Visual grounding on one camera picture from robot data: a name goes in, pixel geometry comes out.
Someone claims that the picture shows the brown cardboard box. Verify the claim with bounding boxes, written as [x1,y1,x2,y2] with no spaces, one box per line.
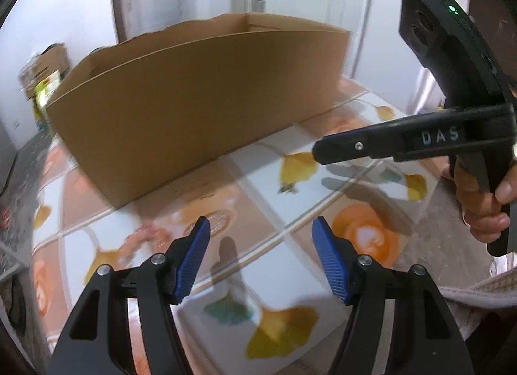
[44,12,351,209]

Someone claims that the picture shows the small printed cardboard box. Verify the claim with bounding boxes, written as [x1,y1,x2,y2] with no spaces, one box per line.
[18,43,70,133]

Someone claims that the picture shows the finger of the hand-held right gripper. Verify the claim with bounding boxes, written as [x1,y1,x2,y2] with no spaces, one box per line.
[313,120,408,166]

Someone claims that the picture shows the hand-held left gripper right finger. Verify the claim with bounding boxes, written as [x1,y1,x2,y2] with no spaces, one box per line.
[312,216,473,375]

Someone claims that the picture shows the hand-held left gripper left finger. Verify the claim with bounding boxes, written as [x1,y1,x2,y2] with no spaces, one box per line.
[48,216,211,375]

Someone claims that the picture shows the grey knit garment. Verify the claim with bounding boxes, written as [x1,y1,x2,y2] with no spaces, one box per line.
[440,254,517,375]

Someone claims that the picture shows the person's right hand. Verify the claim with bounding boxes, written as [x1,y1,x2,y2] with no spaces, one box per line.
[453,159,517,243]

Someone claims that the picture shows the leaf printed tablecloth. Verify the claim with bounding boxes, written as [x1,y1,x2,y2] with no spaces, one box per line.
[30,76,441,375]

